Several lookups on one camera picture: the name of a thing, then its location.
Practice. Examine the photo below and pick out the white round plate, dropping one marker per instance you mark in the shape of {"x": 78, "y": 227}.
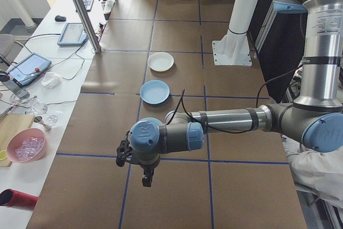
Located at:
{"x": 160, "y": 61}

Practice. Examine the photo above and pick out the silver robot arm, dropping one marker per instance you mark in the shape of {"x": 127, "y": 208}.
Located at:
{"x": 227, "y": 117}

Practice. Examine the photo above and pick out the blue round plate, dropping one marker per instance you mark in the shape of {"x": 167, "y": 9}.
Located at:
{"x": 155, "y": 91}

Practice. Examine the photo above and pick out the small white container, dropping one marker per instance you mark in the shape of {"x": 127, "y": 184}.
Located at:
{"x": 110, "y": 5}

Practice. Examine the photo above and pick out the small clear glass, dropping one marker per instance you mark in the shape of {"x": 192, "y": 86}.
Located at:
{"x": 51, "y": 120}

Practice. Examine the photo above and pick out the blue-framed teach pendant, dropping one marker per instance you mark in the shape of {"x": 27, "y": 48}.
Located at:
{"x": 71, "y": 34}
{"x": 28, "y": 68}

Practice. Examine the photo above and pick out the black computer mouse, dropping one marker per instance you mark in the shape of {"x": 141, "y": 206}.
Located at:
{"x": 60, "y": 18}

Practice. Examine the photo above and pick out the metal cocktail jigger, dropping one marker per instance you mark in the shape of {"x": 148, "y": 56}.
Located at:
{"x": 40, "y": 119}

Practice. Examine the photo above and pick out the clear plastic ice cubes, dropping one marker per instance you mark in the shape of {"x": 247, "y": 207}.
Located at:
{"x": 28, "y": 147}

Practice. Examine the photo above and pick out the pink bowl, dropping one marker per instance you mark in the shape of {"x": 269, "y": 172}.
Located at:
{"x": 26, "y": 159}

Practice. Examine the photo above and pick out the large clear glass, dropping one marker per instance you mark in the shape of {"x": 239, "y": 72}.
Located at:
{"x": 37, "y": 107}

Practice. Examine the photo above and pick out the red cylinder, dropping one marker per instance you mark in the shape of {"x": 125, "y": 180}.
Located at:
{"x": 21, "y": 199}

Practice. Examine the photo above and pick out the crumpled white tissue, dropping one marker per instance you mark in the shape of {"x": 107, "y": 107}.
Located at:
{"x": 51, "y": 80}

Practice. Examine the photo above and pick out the white side desk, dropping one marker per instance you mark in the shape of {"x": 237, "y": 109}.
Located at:
{"x": 67, "y": 62}

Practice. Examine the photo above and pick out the wooden cutting board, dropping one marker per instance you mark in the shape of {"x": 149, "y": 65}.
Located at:
{"x": 13, "y": 127}

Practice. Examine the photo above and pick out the yellow-green lime slice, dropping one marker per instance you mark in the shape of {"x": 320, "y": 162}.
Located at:
{"x": 2, "y": 155}

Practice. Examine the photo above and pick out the clear round glass lid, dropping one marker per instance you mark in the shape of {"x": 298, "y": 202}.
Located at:
{"x": 16, "y": 99}

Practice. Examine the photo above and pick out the clear bottle with black cap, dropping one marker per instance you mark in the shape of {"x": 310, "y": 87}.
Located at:
{"x": 14, "y": 88}

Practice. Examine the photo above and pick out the grey office chair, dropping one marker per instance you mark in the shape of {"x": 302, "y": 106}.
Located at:
{"x": 5, "y": 44}

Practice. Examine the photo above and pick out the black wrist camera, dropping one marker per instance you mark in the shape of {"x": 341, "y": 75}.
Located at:
{"x": 122, "y": 151}

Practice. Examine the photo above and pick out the white pedestal column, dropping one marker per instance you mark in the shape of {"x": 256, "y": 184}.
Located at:
{"x": 241, "y": 11}

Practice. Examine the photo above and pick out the aluminium frame post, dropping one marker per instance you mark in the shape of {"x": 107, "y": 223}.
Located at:
{"x": 81, "y": 6}

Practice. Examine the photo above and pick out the aluminium V-frame bar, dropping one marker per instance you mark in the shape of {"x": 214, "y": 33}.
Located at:
{"x": 268, "y": 25}

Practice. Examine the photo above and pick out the black V-frame cover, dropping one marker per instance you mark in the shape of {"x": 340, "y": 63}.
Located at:
{"x": 270, "y": 60}

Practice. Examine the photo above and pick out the grey metal rail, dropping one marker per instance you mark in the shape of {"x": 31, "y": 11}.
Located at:
{"x": 335, "y": 215}

